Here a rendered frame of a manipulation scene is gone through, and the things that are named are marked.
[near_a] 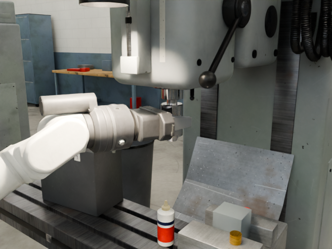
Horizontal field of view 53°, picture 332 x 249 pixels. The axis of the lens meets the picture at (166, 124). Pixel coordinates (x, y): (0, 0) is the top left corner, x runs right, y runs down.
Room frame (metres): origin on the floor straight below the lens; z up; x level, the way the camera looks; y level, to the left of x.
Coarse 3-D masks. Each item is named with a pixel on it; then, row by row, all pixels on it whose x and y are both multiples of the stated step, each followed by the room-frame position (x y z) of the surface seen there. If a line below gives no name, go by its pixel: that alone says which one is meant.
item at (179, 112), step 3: (168, 111) 0.67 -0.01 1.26; (171, 111) 0.67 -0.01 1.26; (174, 111) 0.67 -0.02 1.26; (177, 111) 0.67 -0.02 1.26; (180, 111) 0.68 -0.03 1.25; (171, 114) 0.67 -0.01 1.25; (174, 114) 0.67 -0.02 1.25; (177, 114) 0.67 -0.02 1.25; (180, 114) 0.68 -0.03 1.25; (180, 129) 0.68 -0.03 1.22; (177, 132) 0.67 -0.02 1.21; (180, 132) 0.68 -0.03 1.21; (174, 135) 0.67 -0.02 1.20; (177, 135) 0.67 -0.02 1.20; (180, 135) 0.68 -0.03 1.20
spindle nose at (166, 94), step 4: (164, 92) 0.67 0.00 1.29; (168, 92) 0.67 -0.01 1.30; (172, 92) 0.67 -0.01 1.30; (176, 92) 0.67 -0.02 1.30; (180, 92) 0.68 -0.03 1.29; (164, 96) 0.67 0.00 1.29; (168, 96) 0.67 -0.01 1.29; (172, 96) 0.67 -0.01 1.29; (176, 96) 0.67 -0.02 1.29; (180, 96) 0.68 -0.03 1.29
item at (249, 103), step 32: (288, 0) 0.92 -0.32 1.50; (320, 0) 0.88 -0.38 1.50; (288, 32) 0.91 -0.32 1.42; (288, 64) 0.91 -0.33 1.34; (320, 64) 0.87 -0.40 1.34; (224, 96) 1.03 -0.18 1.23; (256, 96) 0.96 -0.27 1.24; (288, 96) 0.91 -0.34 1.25; (320, 96) 0.86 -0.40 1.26; (192, 128) 1.10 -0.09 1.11; (224, 128) 1.02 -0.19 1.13; (256, 128) 0.96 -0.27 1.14; (288, 128) 0.90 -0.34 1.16; (320, 128) 0.86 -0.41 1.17; (320, 160) 0.86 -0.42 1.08; (288, 192) 0.90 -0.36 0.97; (320, 192) 0.88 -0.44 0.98; (288, 224) 0.89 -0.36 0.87; (320, 224) 0.93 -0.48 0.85
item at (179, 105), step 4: (164, 104) 0.68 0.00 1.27; (168, 104) 0.68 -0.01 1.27; (172, 104) 0.68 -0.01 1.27; (176, 104) 0.68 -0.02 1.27; (180, 104) 0.68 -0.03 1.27; (164, 108) 0.67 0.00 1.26; (168, 108) 0.67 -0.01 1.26; (172, 108) 0.67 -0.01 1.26; (176, 108) 0.67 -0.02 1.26; (180, 108) 0.68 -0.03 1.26
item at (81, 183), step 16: (80, 160) 0.85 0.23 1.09; (96, 160) 0.83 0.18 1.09; (112, 160) 0.89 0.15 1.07; (48, 176) 0.92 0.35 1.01; (64, 176) 0.88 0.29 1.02; (80, 176) 0.85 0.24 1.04; (96, 176) 0.83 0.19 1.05; (112, 176) 0.89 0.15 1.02; (48, 192) 0.92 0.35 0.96; (64, 192) 0.88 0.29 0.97; (80, 192) 0.85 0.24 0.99; (96, 192) 0.83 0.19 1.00; (112, 192) 0.88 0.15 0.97; (80, 208) 0.86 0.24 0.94; (96, 208) 0.83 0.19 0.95
